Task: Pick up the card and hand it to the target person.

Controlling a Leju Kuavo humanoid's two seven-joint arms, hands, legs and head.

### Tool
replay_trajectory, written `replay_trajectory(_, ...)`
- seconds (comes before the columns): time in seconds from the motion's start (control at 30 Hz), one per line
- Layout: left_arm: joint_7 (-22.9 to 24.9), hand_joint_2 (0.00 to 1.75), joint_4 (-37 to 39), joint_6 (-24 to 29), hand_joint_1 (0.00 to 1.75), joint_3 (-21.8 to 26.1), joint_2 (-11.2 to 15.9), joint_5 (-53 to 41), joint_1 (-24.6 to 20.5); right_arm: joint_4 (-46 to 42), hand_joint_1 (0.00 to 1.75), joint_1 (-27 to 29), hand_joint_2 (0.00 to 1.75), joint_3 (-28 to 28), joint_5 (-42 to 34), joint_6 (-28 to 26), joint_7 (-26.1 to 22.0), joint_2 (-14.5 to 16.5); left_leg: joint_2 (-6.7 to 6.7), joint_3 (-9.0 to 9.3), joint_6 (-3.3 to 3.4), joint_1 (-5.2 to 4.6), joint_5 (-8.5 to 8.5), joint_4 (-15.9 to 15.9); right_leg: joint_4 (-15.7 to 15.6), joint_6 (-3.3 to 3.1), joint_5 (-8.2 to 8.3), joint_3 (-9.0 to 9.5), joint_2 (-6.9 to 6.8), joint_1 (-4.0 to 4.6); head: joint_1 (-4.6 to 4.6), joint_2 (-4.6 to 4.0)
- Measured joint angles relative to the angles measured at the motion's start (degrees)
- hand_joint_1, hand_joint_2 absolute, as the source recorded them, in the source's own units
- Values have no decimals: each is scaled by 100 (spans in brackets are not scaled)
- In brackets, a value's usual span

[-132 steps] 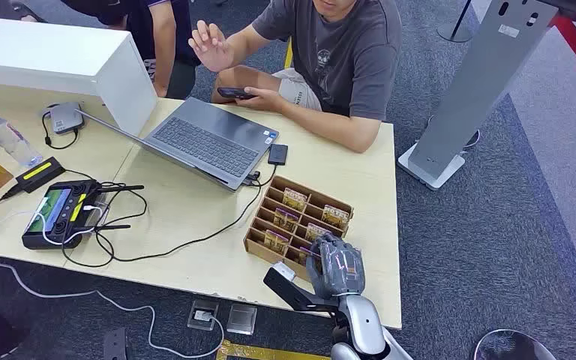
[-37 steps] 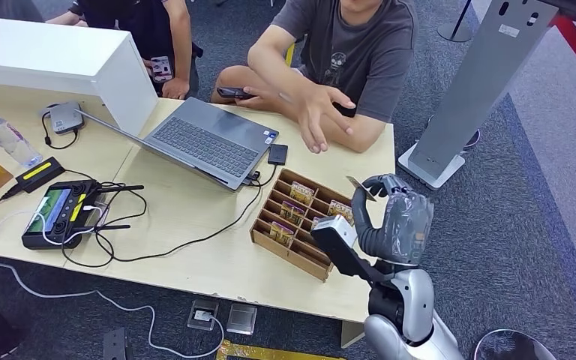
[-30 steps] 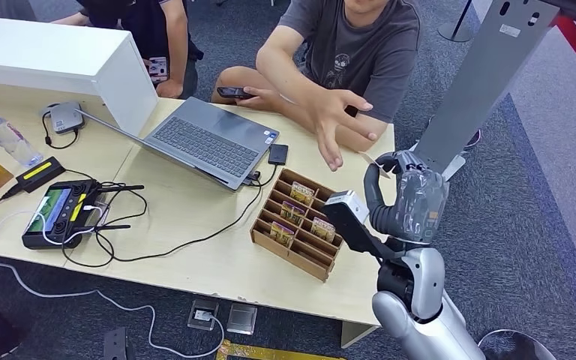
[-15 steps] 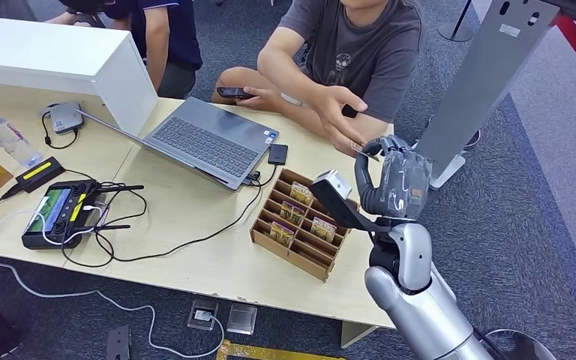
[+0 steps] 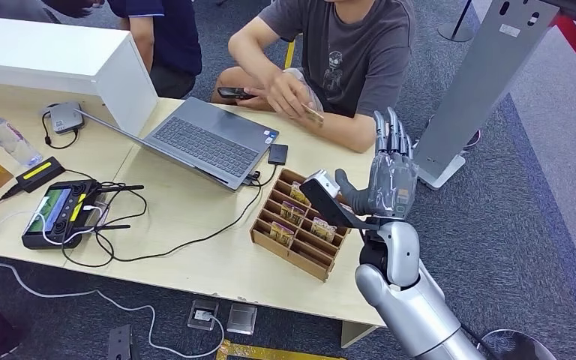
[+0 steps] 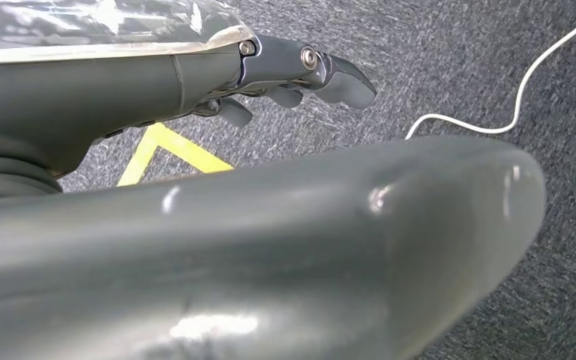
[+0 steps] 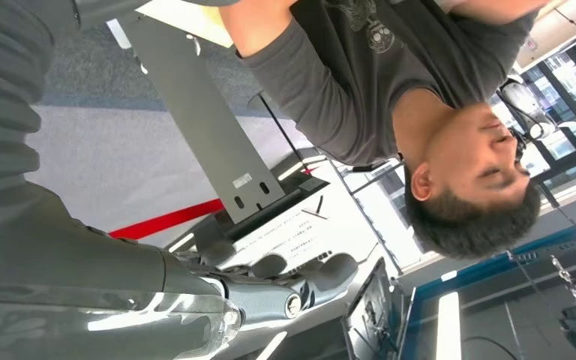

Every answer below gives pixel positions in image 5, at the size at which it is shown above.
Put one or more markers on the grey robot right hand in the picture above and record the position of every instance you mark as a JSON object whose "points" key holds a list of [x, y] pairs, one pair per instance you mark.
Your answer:
{"points": [[392, 184]]}

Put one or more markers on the person's right hand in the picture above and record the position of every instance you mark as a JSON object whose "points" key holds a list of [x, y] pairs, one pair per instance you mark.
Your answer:
{"points": [[288, 94]]}

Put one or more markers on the person's left hand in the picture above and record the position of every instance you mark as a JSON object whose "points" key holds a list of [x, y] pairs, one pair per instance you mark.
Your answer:
{"points": [[255, 102]]}

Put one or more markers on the black smartphone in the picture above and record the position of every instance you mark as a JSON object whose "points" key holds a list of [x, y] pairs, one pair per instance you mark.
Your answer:
{"points": [[233, 93]]}

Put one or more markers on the gold printed card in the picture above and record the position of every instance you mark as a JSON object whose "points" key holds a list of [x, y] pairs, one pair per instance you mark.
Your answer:
{"points": [[292, 212], [314, 115], [323, 228], [281, 233], [298, 193]]}

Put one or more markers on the person's right forearm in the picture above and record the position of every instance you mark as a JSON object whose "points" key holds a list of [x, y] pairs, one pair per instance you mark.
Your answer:
{"points": [[250, 64]]}

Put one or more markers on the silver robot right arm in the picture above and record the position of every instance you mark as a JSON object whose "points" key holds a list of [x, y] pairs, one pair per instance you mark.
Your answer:
{"points": [[417, 308]]}

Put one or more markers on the person's left forearm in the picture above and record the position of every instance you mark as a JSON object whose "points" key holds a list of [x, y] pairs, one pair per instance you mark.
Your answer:
{"points": [[347, 131]]}

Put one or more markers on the person's bare forearm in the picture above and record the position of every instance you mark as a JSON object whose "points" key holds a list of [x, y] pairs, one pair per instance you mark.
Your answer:
{"points": [[142, 44]]}

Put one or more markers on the person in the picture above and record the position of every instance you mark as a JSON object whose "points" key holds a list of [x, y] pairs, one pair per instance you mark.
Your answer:
{"points": [[174, 39], [357, 59]]}

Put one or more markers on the cardboard slotted card tray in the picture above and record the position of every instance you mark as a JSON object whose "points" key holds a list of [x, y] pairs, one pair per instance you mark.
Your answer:
{"points": [[298, 261]]}

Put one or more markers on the small black external drive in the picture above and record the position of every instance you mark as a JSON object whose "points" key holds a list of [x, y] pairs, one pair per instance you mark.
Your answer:
{"points": [[277, 154]]}

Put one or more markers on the grey open laptop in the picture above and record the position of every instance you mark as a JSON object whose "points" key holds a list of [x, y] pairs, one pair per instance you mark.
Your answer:
{"points": [[208, 144]]}

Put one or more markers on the silver kiosk stand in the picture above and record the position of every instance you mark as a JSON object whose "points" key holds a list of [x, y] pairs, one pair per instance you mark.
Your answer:
{"points": [[477, 74]]}

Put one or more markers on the square metal floor plate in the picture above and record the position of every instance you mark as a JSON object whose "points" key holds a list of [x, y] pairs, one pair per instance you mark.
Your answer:
{"points": [[242, 319]]}

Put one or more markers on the round dark base with rim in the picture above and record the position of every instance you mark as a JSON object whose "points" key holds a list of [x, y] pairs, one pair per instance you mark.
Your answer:
{"points": [[516, 348]]}

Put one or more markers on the yellow floor tape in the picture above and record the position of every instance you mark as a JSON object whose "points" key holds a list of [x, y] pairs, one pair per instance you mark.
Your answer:
{"points": [[268, 354]]}

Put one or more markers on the white box shelf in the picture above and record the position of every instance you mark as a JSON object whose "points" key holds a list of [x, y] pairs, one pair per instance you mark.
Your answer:
{"points": [[44, 49]]}

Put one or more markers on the floor power socket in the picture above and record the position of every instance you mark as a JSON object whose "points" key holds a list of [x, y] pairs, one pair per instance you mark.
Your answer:
{"points": [[202, 315]]}

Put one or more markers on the black box with yellow label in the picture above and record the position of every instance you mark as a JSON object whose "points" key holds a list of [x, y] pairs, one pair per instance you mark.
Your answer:
{"points": [[39, 174]]}

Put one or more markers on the black remote controller with screen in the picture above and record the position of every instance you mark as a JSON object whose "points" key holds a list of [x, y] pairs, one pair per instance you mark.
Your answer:
{"points": [[52, 218]]}

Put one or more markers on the clear plastic water bottle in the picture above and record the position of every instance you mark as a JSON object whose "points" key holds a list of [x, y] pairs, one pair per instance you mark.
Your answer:
{"points": [[9, 141]]}

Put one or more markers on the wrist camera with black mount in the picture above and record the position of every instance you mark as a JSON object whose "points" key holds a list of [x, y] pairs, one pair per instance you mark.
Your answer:
{"points": [[318, 196]]}

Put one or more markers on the black stanchion post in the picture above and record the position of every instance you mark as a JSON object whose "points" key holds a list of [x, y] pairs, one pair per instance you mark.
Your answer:
{"points": [[454, 32]]}

